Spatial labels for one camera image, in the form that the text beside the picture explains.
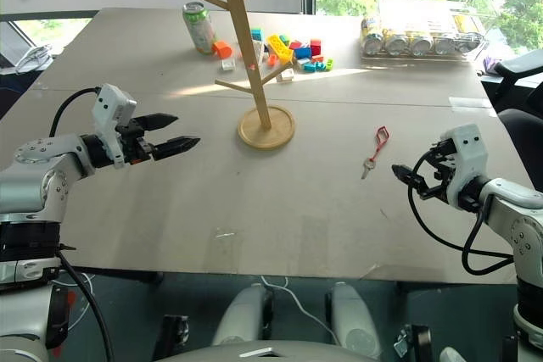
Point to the white toy block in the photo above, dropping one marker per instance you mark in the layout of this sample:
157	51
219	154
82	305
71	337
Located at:
285	75
228	65

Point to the grey robot torso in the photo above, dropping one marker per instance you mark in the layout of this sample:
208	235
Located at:
271	351

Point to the blue toy brick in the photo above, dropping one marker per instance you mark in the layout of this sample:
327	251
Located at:
302	52

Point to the yellow toy brick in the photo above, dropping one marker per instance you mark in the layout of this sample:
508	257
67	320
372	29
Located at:
280	48

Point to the yellow drink can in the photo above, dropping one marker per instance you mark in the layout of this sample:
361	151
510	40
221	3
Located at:
471	43
421	44
372	37
446	45
396	43

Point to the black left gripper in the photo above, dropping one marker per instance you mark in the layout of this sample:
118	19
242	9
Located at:
133	146

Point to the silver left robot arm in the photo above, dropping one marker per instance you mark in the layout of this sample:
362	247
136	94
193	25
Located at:
38	175

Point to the green toy block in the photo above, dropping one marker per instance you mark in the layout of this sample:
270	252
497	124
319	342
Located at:
283	38

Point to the clear acrylic can dispenser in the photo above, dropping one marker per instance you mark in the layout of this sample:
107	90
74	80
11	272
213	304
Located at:
428	6

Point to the green drink can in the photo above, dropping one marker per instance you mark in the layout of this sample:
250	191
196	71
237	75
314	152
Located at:
201	31

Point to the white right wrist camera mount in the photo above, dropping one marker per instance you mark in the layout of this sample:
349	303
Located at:
468	154

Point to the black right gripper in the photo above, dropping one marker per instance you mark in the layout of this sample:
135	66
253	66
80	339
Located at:
443	175

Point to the blue toy block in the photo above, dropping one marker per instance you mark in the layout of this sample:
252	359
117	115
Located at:
257	35

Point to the black office chair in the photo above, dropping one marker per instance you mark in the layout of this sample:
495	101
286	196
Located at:
524	124

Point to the white robot leg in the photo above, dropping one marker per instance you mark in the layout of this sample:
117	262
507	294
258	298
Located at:
354	319
239	315

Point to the orange toy block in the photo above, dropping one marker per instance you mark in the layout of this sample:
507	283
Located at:
222	49

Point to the purple object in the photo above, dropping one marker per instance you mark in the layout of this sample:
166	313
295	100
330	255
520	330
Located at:
492	64

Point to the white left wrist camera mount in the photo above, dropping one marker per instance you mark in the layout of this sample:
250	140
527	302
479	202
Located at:
111	107

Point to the wooden tree-shaped rack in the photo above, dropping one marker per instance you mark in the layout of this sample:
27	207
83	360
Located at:
250	65

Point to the white crumpled cloth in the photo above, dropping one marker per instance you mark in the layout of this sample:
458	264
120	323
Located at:
34	59

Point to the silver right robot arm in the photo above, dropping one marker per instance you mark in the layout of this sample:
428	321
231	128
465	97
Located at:
515	205

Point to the red toy block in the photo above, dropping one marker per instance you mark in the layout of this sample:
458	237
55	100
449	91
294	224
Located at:
315	47

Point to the white left robot leg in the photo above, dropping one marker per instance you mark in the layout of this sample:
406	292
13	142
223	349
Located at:
239	315

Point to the white right robot leg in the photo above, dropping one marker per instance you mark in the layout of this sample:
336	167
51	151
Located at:
354	319

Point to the pink toy block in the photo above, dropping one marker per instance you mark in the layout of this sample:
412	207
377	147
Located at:
295	45

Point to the teal toy bricks cluster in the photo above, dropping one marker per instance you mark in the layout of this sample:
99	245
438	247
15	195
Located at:
318	66

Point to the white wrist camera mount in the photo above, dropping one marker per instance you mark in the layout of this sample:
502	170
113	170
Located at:
111	107
468	154

